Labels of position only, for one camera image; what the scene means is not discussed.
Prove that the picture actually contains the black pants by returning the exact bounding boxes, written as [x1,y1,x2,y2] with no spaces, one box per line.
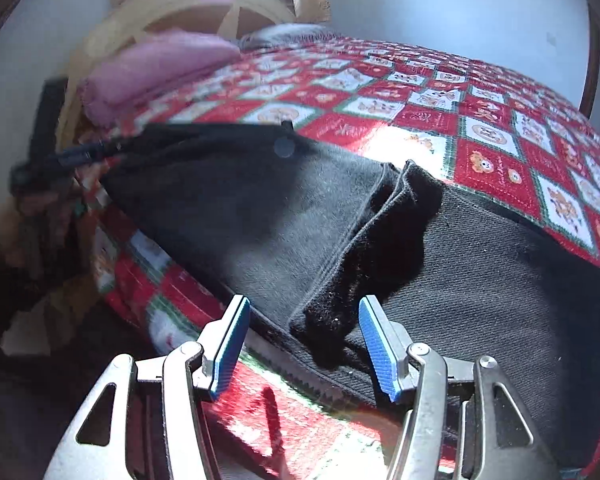
[102,121,600,467]

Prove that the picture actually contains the red checked printed bedspread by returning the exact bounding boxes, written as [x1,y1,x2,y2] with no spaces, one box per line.
[90,30,600,480]

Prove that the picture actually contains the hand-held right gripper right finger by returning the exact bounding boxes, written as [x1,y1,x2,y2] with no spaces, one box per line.
[358,296,556,480]

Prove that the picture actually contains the dark wooden door frame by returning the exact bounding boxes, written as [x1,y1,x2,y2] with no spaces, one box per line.
[577,10,600,136]

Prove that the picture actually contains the cream and wood headboard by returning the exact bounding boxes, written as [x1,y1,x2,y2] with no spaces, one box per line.
[55,0,301,151]

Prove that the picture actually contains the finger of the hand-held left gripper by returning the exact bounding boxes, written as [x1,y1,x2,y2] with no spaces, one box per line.
[55,137,131,168]
[272,119,297,158]

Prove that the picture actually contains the pink folded blanket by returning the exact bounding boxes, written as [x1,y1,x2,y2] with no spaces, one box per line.
[77,30,242,128]

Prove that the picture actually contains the striped pillow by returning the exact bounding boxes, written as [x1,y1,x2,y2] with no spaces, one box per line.
[240,22,333,51]

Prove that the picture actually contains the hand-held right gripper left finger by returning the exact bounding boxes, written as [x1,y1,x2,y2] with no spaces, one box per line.
[42,295,252,480]

